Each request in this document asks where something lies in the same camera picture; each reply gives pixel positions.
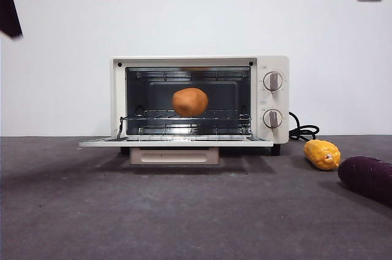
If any glass oven door with handle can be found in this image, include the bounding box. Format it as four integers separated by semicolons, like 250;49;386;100
78;136;274;166

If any brown potato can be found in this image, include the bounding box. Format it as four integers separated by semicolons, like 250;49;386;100
171;87;209;118

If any round cream oven knob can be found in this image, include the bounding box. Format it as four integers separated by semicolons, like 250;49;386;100
263;71;284;92
262;109;284;129

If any cream Toshiba toaster oven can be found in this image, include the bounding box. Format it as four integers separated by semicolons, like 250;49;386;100
110;55;290;156

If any purple sweet potato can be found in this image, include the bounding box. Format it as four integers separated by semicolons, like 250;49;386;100
337;156;392;207

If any yellow corn cob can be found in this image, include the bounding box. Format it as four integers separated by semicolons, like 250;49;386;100
303;139;341;172

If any metal wire oven rack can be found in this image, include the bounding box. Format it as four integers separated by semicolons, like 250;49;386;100
120;109;253;129

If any black oven power cable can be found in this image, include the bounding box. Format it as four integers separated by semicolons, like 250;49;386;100
288;111;321;142

